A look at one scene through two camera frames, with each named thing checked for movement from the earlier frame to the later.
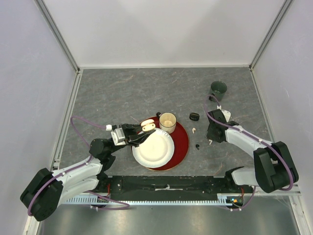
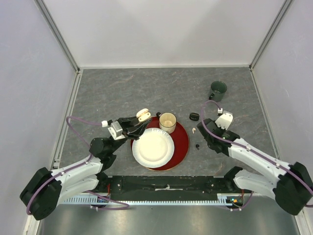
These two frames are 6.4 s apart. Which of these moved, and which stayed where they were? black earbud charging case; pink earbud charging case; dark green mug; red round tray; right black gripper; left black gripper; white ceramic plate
Moved: right black gripper; pink earbud charging case; left black gripper
Stayed: red round tray; black earbud charging case; dark green mug; white ceramic plate
